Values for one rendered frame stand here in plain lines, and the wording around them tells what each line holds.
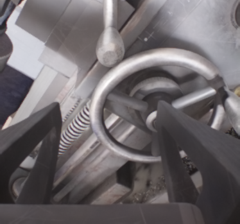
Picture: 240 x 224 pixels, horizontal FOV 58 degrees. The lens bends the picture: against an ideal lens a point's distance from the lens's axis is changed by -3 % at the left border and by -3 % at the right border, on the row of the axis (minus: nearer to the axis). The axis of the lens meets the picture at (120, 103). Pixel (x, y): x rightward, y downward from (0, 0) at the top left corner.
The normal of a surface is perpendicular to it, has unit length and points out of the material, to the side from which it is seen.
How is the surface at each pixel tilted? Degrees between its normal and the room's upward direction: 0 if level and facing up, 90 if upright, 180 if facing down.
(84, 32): 90
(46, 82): 36
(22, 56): 90
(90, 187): 90
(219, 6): 90
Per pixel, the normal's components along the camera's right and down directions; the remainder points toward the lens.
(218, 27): 0.03, 0.58
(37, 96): -0.62, -0.05
